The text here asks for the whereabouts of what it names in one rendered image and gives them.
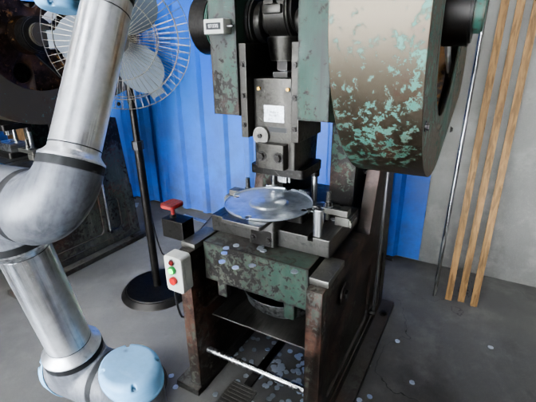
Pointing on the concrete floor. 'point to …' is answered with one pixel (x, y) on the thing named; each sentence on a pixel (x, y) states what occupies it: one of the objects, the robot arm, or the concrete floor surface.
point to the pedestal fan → (134, 290)
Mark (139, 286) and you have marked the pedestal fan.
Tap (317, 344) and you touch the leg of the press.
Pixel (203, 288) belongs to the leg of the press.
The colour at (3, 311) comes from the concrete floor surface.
